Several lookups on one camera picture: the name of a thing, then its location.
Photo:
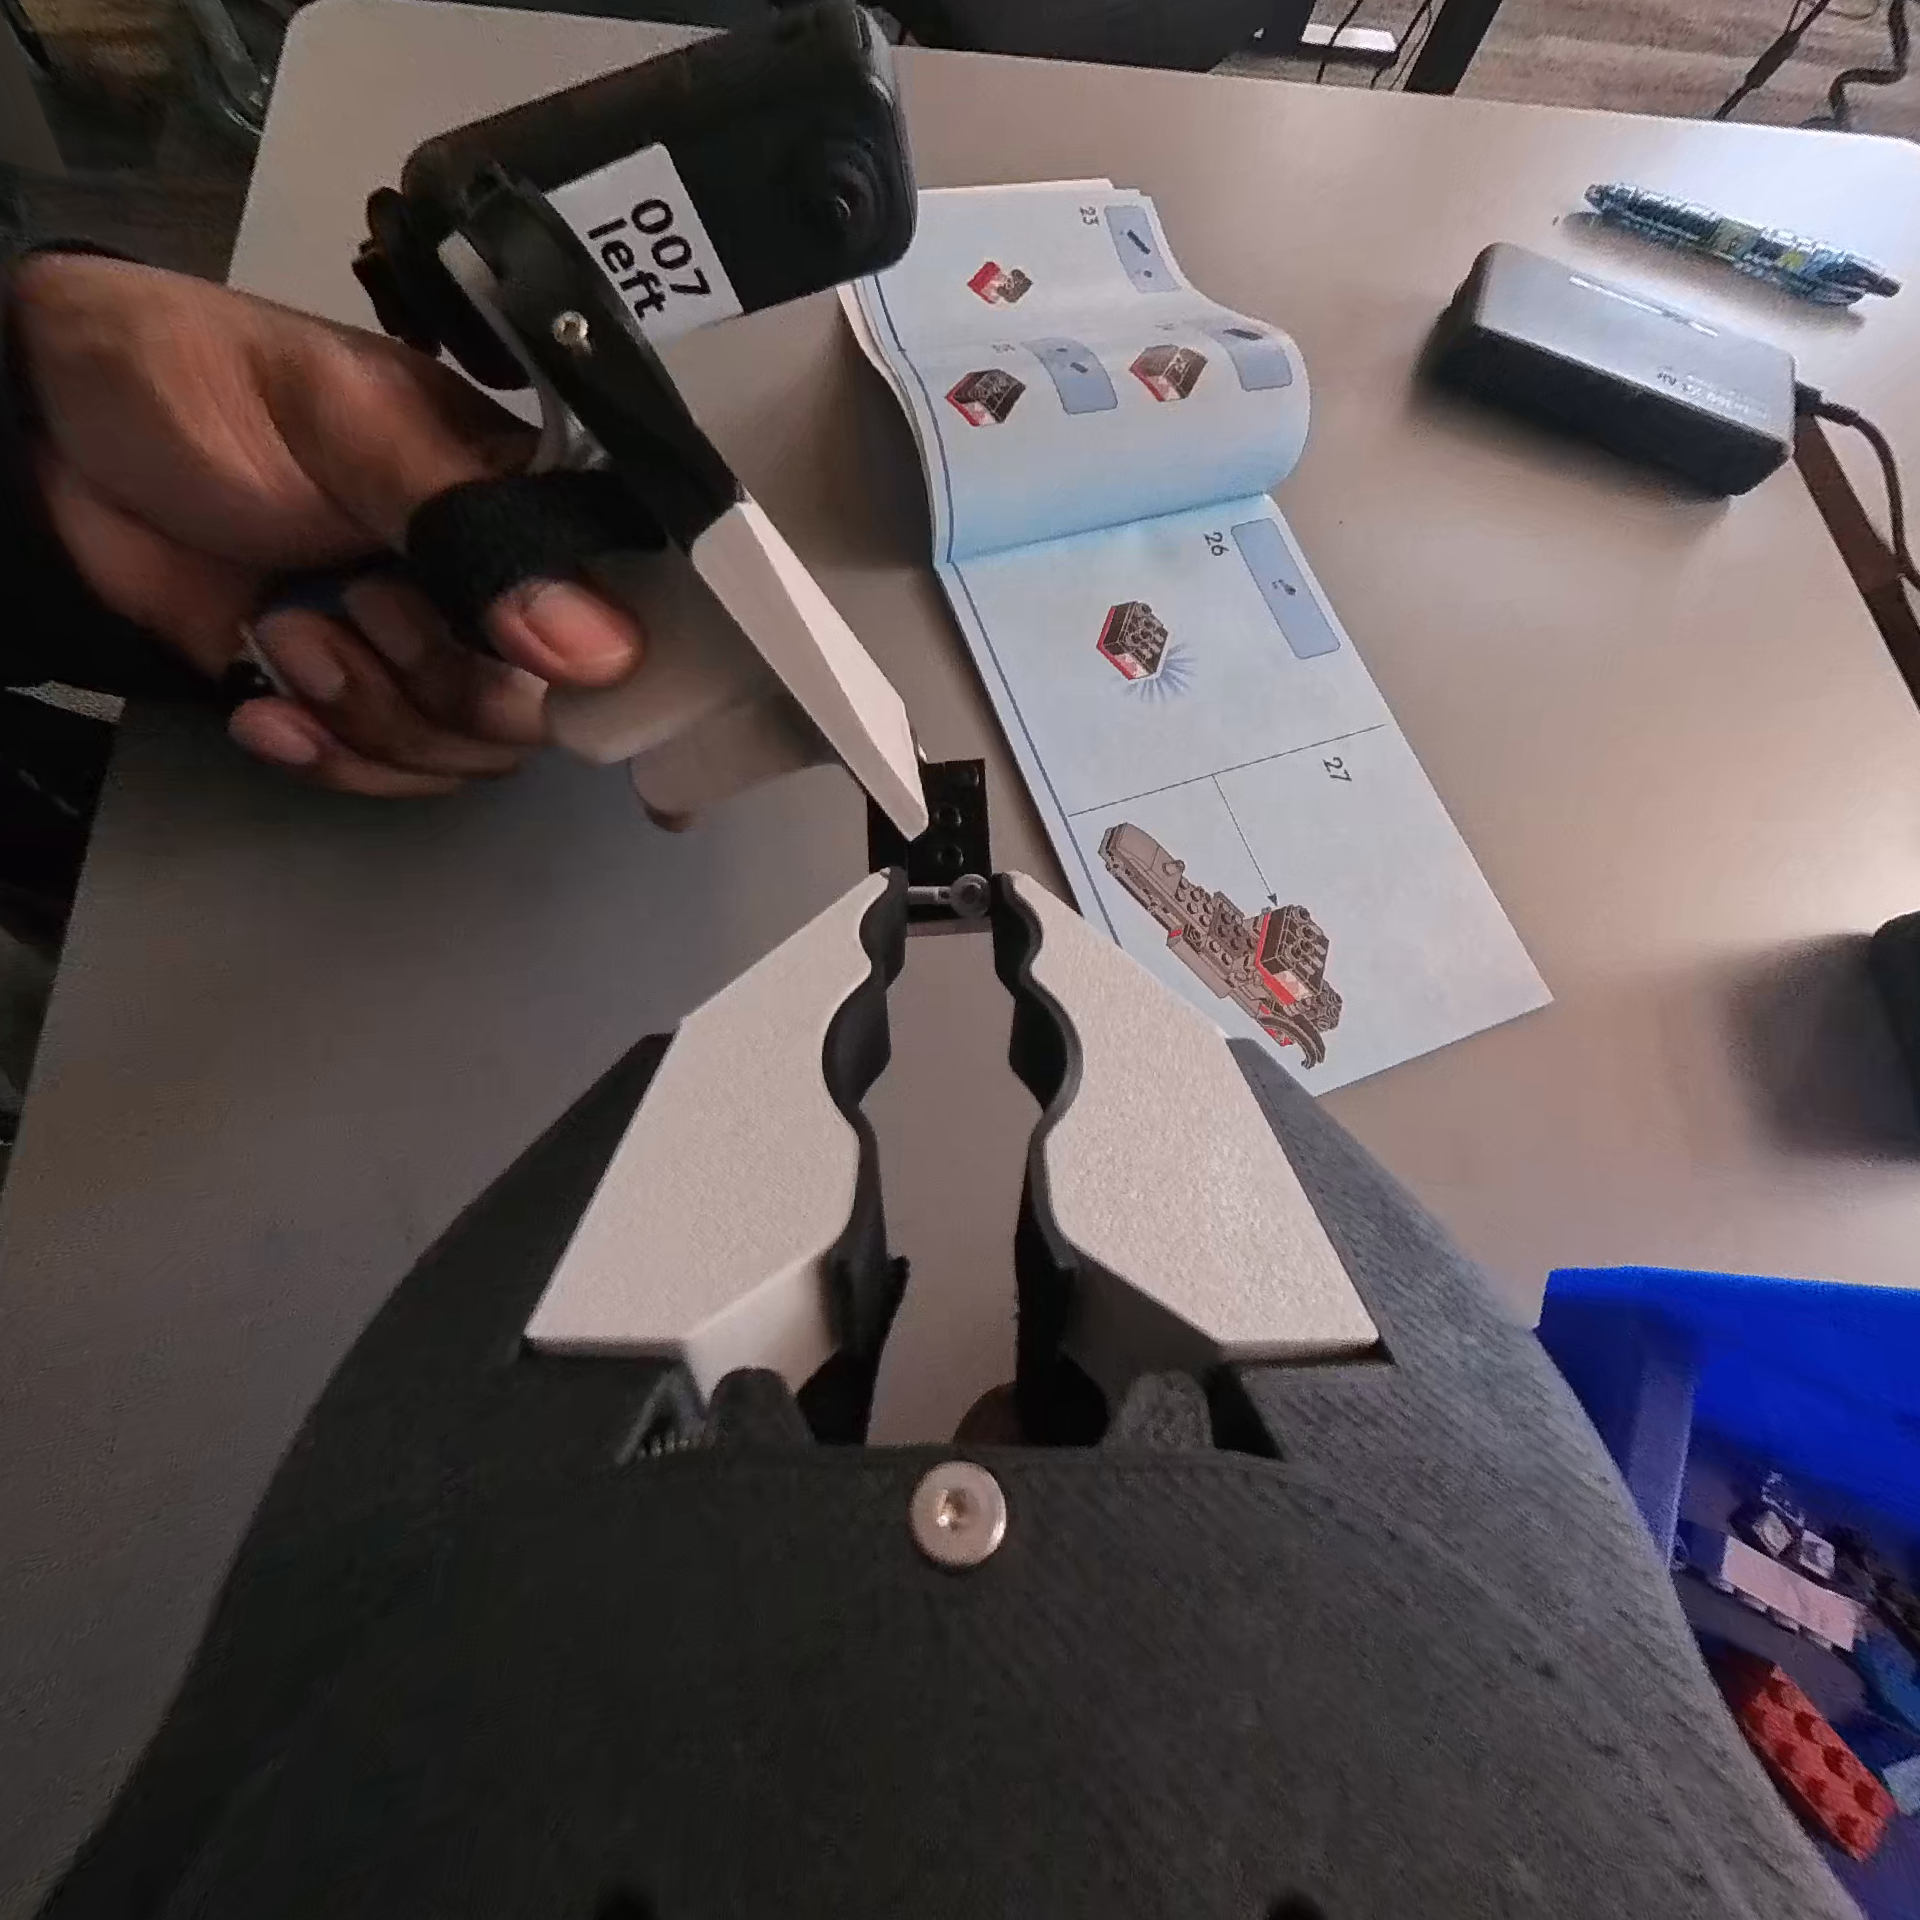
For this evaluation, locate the person's left forearm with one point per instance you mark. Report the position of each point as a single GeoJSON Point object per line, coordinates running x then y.
{"type": "Point", "coordinates": [24, 300]}

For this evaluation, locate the small grey lever brick piece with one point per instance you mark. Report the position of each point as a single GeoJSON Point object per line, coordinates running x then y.
{"type": "Point", "coordinates": [955, 897]}

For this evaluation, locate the light blue instruction booklet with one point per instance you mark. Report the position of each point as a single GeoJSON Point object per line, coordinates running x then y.
{"type": "Point", "coordinates": [1141, 722]}

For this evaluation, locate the person's left hand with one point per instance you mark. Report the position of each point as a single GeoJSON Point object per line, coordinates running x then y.
{"type": "Point", "coordinates": [225, 435]}

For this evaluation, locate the blue plastic bin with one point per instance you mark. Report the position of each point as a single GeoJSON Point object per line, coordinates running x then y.
{"type": "Point", "coordinates": [1636, 1349]}

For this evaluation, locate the small black red brick assembly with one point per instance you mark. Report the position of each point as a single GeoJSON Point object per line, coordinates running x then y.
{"type": "Point", "coordinates": [945, 834]}

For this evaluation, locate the black power bank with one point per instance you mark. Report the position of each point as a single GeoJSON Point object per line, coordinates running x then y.
{"type": "Point", "coordinates": [1606, 369]}

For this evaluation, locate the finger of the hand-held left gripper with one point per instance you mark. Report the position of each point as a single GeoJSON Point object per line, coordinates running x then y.
{"type": "Point", "coordinates": [796, 645]}

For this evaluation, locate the black office chair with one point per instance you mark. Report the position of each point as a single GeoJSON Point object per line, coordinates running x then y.
{"type": "Point", "coordinates": [1095, 30]}

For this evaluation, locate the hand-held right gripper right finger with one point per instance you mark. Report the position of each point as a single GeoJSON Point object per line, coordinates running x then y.
{"type": "Point", "coordinates": [1201, 1186]}

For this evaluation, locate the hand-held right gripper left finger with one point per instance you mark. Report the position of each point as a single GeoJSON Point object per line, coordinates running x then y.
{"type": "Point", "coordinates": [704, 1186]}

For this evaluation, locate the pile of mixed toy bricks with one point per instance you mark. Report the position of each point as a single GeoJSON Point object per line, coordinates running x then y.
{"type": "Point", "coordinates": [1799, 1757]}

